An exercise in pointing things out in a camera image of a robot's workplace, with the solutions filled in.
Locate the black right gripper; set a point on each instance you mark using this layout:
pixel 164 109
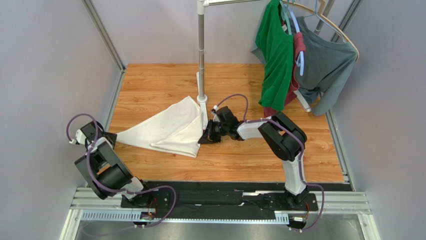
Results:
pixel 213 131

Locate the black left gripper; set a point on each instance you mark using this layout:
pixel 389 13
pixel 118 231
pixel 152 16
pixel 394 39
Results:
pixel 107 137

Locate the white cloth napkin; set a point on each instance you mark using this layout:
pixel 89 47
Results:
pixel 175 130

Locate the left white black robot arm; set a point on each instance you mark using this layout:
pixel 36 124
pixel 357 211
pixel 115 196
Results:
pixel 105 166

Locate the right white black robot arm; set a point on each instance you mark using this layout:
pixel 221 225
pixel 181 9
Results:
pixel 285 139

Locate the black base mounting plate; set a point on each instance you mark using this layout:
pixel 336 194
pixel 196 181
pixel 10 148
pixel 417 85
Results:
pixel 233 200

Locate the green shirt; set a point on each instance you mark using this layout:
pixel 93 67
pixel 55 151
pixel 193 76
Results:
pixel 277 49

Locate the light blue clothes hanger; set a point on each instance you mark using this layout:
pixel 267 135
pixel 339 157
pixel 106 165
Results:
pixel 287 11

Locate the maroon shirt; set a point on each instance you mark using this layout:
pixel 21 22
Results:
pixel 293 83

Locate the white clothes rack stand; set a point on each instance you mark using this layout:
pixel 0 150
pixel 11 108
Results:
pixel 202 98

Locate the grey-blue shirt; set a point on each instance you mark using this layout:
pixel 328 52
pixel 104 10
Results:
pixel 328 66

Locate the wooden clothes hanger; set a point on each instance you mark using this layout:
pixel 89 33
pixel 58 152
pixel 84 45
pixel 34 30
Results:
pixel 316 12

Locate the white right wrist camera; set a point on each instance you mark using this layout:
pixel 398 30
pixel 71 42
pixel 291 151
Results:
pixel 214 112

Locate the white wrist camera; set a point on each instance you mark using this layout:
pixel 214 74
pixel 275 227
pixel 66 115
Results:
pixel 214 112
pixel 79 139

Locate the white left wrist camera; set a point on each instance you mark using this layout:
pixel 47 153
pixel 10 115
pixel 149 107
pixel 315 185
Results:
pixel 79 139

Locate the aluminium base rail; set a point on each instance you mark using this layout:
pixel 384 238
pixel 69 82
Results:
pixel 340 200

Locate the aluminium frame post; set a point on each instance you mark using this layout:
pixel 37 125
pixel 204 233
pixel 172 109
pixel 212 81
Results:
pixel 97 20

